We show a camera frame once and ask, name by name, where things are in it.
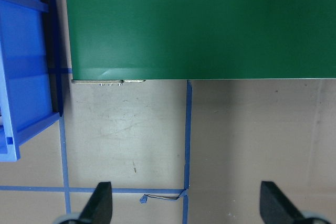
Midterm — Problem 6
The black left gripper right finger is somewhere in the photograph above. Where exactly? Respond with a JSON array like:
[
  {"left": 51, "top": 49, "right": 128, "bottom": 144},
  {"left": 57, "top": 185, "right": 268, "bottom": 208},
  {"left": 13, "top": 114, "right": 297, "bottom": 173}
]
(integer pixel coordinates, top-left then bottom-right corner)
[{"left": 259, "top": 181, "right": 305, "bottom": 224}]

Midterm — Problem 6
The green conveyor belt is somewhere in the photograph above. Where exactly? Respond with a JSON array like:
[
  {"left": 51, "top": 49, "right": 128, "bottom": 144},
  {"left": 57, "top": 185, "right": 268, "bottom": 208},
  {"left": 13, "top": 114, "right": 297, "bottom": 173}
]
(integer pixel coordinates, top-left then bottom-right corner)
[{"left": 66, "top": 0, "right": 335, "bottom": 82}]

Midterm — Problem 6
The blue bin left side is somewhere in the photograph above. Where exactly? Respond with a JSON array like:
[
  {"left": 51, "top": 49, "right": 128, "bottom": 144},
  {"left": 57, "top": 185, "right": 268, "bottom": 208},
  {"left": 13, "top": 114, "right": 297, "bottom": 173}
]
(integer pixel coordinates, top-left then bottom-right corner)
[{"left": 1, "top": 0, "right": 59, "bottom": 162}]

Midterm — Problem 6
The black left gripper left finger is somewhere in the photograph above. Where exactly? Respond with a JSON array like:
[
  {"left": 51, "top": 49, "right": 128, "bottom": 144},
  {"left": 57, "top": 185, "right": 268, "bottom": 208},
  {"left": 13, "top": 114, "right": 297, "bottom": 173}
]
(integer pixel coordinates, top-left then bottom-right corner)
[{"left": 77, "top": 182, "right": 113, "bottom": 223}]

